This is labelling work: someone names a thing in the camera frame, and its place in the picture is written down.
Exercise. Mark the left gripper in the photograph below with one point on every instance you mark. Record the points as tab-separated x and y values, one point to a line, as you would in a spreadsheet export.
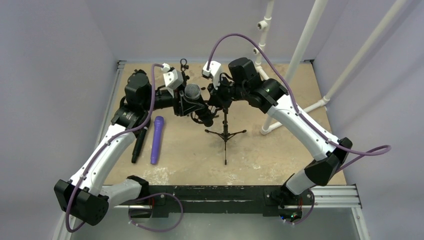
187	106

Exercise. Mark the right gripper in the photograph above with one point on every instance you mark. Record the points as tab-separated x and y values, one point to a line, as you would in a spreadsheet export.
218	93

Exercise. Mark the black tripod stand shock mount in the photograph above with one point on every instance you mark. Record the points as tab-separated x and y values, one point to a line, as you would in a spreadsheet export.
225	135

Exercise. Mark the black microphone silver grille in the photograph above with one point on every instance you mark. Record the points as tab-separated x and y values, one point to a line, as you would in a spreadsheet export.
200	113

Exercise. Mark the purple microphone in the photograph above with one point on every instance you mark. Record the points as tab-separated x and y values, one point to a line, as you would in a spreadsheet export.
159	123

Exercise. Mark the black tripod stand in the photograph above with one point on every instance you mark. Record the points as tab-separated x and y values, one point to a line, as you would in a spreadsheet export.
183	67

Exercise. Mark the black wireless microphone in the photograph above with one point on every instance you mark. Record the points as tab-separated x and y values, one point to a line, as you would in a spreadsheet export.
138	145

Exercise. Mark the black round-base mic stand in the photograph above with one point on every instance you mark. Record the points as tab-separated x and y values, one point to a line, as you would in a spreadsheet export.
139	71

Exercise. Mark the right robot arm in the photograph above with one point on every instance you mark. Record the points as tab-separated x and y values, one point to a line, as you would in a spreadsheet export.
328	151

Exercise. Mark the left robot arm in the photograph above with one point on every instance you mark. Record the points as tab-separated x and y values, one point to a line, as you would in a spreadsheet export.
84	196

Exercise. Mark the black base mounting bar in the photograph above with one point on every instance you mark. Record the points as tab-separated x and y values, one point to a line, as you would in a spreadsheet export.
266	200

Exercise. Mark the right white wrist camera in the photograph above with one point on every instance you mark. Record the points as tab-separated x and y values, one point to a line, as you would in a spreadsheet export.
212	70

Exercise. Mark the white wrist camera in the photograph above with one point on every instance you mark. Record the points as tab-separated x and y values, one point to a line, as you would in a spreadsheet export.
173	79
212	70

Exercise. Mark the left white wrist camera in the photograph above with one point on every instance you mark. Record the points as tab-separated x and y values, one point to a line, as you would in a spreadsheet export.
173	79

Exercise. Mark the white PVC pipe frame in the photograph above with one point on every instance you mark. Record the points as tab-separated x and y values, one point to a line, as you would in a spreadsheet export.
309	29

